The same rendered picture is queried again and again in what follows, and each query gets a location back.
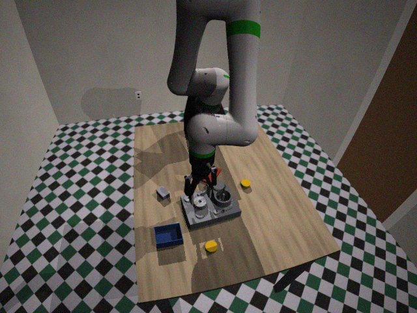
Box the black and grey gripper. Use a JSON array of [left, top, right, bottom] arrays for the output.
[[184, 166, 218, 205]]

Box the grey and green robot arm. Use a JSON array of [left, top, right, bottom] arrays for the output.
[[167, 0, 261, 169]]

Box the white toothed gear with yellow arrow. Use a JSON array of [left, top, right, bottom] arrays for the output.
[[193, 196, 207, 210]]

